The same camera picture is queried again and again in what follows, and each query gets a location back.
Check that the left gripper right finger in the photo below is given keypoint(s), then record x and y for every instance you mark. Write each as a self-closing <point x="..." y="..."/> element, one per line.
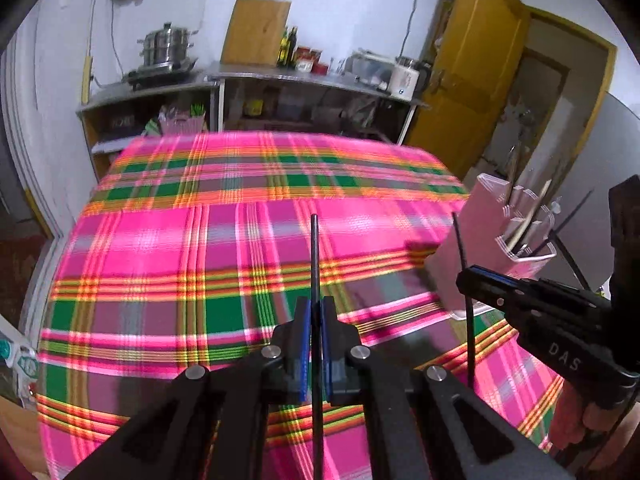
<point x="423" y="424"/>

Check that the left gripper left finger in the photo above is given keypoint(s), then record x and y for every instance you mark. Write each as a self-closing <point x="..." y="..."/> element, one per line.
<point x="210" y="424"/>

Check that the pale wooden chopstick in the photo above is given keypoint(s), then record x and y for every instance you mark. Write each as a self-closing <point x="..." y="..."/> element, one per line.
<point x="524" y="226"/>
<point x="512" y="170"/>

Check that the steel kitchen counter table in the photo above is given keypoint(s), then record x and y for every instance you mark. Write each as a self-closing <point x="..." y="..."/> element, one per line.
<point x="248" y="97"/>

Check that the person's right hand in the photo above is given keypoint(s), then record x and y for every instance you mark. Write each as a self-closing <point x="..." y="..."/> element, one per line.
<point x="573" y="417"/>

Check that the grey refrigerator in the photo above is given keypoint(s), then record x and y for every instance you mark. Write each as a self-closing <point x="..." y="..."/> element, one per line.
<point x="610" y="156"/>

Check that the pink plastic utensil basket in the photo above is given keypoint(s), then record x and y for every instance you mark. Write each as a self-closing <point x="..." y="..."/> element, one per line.
<point x="486" y="221"/>

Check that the pink plaid tablecloth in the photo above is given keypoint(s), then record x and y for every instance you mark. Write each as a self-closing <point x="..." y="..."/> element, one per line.
<point x="192" y="248"/>

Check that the pink small basket on shelf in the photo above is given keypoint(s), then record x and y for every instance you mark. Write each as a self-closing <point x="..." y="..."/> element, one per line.
<point x="181" y="124"/>

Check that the yellow wooden door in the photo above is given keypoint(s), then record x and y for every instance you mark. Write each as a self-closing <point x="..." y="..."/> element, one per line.
<point x="473" y="72"/>

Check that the white electric kettle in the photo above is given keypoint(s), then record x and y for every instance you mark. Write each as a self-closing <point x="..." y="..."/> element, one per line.
<point x="409" y="78"/>

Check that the low steel shelf cabinet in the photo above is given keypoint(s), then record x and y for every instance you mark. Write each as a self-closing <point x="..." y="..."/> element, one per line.
<point x="117" y="115"/>

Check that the clear plastic container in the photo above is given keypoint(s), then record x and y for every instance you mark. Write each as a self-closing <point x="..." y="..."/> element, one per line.
<point x="371" y="69"/>

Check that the black induction cooker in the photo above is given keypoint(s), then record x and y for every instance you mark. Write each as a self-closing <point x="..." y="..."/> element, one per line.
<point x="157" y="75"/>

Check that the red lidded jar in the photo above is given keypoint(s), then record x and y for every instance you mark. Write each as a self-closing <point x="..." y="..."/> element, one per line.
<point x="305" y="59"/>

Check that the stainless steel steamer pot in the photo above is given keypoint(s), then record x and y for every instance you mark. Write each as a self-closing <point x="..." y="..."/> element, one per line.
<point x="170" y="44"/>

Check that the wooden cutting board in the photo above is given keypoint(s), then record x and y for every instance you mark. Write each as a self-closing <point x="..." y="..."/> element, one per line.
<point x="255" y="31"/>

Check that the dark sauce bottle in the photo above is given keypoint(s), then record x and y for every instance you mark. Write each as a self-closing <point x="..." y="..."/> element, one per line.
<point x="292" y="44"/>

